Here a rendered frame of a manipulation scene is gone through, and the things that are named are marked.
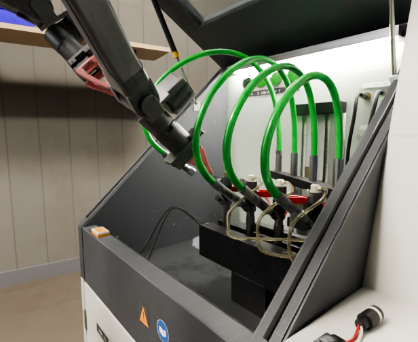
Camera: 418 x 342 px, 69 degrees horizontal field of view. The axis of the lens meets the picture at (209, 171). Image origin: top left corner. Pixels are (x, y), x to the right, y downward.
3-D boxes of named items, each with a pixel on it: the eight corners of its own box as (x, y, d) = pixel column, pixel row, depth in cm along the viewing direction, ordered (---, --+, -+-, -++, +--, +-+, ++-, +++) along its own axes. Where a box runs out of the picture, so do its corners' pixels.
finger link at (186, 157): (224, 167, 68) (195, 139, 65) (203, 191, 67) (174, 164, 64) (212, 163, 75) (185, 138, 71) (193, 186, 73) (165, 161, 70)
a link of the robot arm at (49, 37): (45, 43, 76) (37, 28, 71) (67, 28, 78) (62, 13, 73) (64, 62, 76) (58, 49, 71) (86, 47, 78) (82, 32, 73)
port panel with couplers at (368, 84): (345, 196, 77) (352, 70, 73) (351, 194, 79) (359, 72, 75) (402, 205, 67) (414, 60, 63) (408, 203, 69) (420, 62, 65)
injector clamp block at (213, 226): (199, 280, 79) (198, 223, 77) (227, 269, 85) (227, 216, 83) (317, 354, 52) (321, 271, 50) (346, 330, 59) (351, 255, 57)
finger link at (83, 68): (125, 85, 77) (99, 59, 77) (119, 73, 70) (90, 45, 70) (105, 103, 76) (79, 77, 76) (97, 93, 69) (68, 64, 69)
